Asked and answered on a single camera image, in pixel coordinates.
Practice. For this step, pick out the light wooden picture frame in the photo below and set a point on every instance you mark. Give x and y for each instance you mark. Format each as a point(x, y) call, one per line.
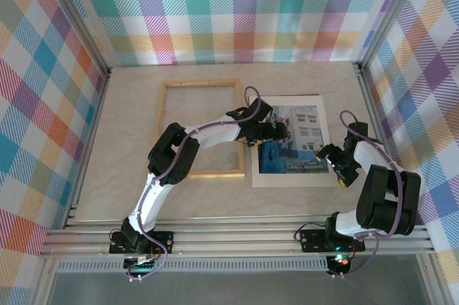
point(218, 174)

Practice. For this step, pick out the aluminium corner post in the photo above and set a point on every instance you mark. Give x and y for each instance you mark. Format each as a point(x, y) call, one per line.
point(73, 14)
point(390, 14)

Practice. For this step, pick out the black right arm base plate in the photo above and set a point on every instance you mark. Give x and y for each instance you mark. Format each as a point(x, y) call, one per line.
point(310, 242)

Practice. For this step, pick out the aluminium right side rail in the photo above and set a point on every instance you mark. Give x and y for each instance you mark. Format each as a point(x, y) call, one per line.
point(371, 104)

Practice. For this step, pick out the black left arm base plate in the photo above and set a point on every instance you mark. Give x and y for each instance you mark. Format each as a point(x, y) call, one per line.
point(170, 237)

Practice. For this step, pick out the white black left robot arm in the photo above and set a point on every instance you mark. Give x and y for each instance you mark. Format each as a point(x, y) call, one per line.
point(211, 134)

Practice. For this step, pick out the aluminium left corner post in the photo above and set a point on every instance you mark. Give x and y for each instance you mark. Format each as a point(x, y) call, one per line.
point(73, 14)

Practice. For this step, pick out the aluminium cross rail beam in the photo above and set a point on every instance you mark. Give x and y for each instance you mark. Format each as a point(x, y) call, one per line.
point(233, 240)

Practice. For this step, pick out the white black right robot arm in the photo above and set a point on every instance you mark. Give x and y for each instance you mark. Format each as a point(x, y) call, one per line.
point(376, 197)

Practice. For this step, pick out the aluminium right corner post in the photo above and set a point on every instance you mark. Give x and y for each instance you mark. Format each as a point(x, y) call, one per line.
point(390, 14)

